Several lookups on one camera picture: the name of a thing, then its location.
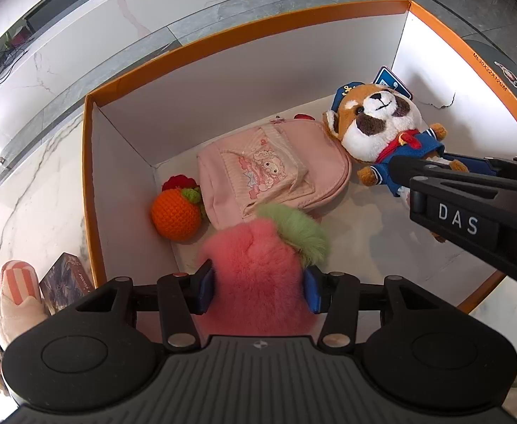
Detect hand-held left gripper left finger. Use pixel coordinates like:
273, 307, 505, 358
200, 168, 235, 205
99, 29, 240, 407
75, 260, 215, 351

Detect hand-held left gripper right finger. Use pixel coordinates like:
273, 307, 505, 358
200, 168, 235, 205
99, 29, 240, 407
303, 265, 457, 351

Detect pink fluffy peach plush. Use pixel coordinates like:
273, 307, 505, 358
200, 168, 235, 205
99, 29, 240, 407
196, 202, 332, 342

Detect orange cardboard box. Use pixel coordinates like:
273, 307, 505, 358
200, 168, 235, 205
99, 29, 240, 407
81, 0, 517, 315

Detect red panda sailor plush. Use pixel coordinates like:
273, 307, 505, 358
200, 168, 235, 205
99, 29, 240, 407
322, 80, 469, 245

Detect crocheted orange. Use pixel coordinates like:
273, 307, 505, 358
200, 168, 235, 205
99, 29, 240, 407
151, 185, 207, 243

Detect blue sign card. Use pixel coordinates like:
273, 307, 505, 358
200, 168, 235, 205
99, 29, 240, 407
372, 66, 414, 100

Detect red crocheted flower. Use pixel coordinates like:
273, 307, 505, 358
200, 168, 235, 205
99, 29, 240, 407
161, 175, 197, 193

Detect pink mini backpack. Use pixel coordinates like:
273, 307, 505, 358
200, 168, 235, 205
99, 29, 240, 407
196, 117, 353, 231

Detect dark printed card box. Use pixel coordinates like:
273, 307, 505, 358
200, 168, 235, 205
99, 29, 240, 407
38, 252, 95, 317

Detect striped pink plush toy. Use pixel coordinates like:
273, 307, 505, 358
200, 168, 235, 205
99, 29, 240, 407
0, 260, 50, 351

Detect white marble media cabinet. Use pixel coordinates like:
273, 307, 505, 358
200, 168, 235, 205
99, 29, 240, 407
0, 0, 273, 151

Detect black cables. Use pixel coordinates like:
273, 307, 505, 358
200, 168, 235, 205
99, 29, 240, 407
0, 31, 32, 91

